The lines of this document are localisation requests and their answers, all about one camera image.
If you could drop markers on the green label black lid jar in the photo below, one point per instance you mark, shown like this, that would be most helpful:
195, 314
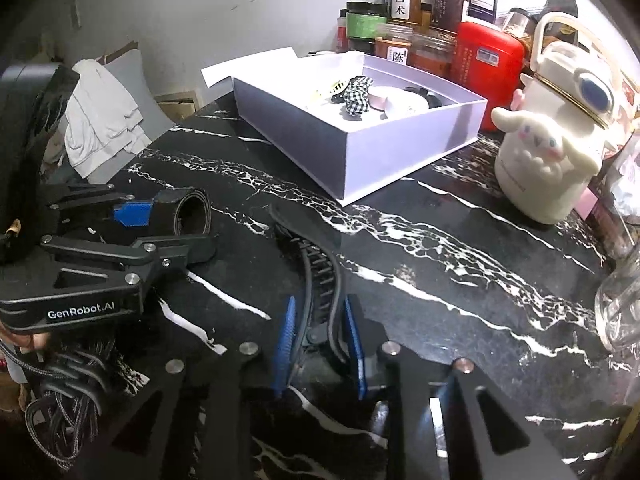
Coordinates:
365, 22

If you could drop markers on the black mesh hair bow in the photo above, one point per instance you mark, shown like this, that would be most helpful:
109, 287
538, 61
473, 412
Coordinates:
431, 96

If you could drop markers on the nut jar black lid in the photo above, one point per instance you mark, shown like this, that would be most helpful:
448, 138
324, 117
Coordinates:
517, 25

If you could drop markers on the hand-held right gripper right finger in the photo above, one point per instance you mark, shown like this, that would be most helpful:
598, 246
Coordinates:
354, 345

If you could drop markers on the red canister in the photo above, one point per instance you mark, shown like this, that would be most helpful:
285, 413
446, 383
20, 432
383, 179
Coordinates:
487, 60

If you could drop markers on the small red jar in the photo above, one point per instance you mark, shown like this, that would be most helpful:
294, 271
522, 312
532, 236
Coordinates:
341, 30

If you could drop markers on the white cartoon kettle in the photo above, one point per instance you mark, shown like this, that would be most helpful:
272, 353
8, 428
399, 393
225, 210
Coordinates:
545, 175

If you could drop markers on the clear plastic wrapper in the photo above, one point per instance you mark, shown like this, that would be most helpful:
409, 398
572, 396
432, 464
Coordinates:
625, 185

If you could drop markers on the black white gingham scrunchie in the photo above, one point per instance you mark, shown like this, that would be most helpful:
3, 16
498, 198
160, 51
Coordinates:
357, 97

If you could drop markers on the yellow honey jar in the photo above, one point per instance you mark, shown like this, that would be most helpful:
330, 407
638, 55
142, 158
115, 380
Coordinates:
426, 16

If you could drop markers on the orange brown clear lid jar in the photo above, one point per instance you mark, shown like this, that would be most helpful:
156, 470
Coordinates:
432, 57

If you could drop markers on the wooden frame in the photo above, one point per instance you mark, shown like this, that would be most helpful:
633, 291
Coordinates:
177, 100

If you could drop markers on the glass mug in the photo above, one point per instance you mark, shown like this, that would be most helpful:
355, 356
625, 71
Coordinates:
622, 305

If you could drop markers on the orange powder jar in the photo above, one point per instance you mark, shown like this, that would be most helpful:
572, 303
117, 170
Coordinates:
395, 47

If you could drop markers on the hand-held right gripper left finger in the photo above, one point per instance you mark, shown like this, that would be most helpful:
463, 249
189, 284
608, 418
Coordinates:
284, 345

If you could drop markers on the cream hair clip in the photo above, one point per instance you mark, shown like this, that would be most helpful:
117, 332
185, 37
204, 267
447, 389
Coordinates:
317, 96

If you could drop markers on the dark brown label jar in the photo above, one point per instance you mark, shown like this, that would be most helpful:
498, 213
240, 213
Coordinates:
447, 7

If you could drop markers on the round white compact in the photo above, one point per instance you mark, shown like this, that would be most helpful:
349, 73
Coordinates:
410, 104

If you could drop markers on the white gift box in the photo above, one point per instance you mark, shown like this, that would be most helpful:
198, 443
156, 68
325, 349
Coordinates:
400, 145

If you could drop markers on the white cloth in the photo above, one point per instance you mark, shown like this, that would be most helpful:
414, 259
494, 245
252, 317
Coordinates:
100, 115

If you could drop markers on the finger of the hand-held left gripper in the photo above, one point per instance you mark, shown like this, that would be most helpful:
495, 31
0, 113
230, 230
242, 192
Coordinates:
190, 249
131, 214

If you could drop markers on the person's left hand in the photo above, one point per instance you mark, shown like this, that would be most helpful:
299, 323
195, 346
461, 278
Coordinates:
22, 341

